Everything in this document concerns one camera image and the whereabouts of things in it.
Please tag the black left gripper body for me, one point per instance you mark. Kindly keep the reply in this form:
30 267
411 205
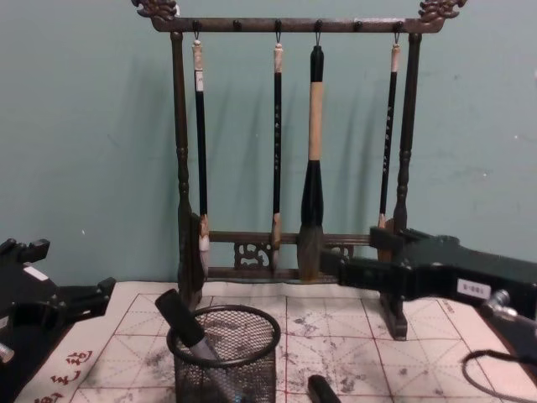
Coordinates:
29 298

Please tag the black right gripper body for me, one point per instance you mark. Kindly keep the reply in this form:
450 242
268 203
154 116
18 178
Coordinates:
470 277

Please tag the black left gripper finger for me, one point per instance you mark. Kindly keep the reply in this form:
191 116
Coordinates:
88 298
29 247

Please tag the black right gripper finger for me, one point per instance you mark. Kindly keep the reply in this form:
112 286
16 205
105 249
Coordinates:
373 275
390 241

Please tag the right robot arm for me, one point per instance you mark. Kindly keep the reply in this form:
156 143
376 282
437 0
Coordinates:
512 319

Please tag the white gridded calligraphy practice mat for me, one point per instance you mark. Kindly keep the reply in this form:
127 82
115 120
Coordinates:
335 336

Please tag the thin black calligraphy brush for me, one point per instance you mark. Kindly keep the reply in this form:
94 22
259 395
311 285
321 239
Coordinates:
388 147
277 147

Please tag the black ink stick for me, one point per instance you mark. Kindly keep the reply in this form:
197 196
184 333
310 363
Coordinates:
322 390

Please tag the thin black brush, white label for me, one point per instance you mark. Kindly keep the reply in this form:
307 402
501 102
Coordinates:
201 147

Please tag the dark wooden brush rack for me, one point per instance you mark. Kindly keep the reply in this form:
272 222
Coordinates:
179 126

